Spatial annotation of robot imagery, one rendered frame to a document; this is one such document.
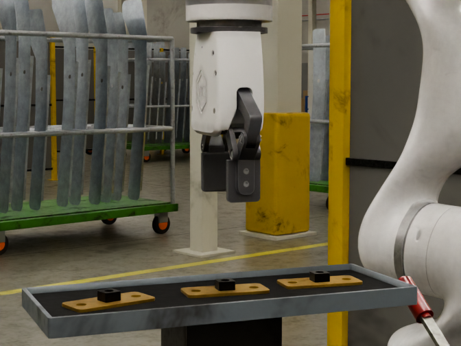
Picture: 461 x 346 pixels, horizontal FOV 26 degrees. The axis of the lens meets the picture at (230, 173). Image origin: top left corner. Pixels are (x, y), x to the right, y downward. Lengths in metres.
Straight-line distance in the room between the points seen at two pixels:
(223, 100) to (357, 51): 3.10
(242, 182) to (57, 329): 0.21
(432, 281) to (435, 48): 0.29
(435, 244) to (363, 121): 2.75
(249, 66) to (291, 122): 7.81
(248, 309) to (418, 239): 0.39
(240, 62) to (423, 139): 0.41
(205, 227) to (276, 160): 1.07
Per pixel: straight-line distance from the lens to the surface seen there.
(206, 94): 0.95
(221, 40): 0.93
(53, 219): 8.27
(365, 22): 3.99
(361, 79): 4.00
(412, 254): 1.28
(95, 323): 0.89
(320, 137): 10.90
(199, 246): 7.98
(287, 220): 8.78
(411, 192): 1.31
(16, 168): 8.60
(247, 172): 0.93
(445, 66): 1.28
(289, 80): 8.80
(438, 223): 1.27
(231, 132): 0.93
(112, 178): 9.00
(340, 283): 1.03
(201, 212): 7.92
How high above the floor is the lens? 1.37
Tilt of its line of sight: 5 degrees down
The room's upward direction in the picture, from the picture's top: straight up
